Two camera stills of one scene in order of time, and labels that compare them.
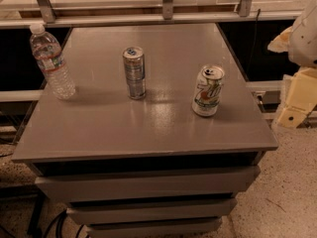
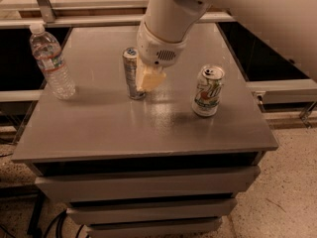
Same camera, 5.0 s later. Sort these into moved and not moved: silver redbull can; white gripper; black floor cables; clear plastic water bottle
Moved: white gripper
Not moved: silver redbull can; clear plastic water bottle; black floor cables
